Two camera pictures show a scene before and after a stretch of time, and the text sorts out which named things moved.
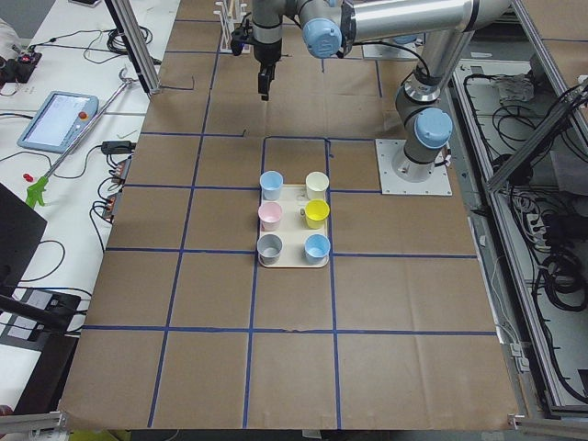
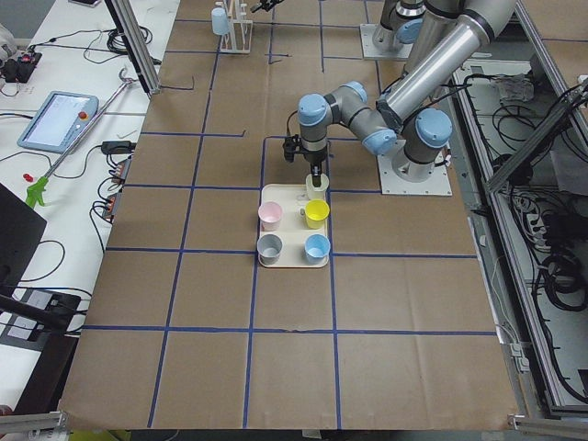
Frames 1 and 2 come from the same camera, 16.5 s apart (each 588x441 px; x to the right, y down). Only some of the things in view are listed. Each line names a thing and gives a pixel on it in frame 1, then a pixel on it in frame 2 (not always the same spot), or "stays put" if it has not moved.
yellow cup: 316,213 stays put
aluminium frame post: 128,25 stays put
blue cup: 317,248 stays put
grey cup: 268,248 stays put
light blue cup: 271,182 -> 220,21
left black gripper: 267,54 -> 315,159
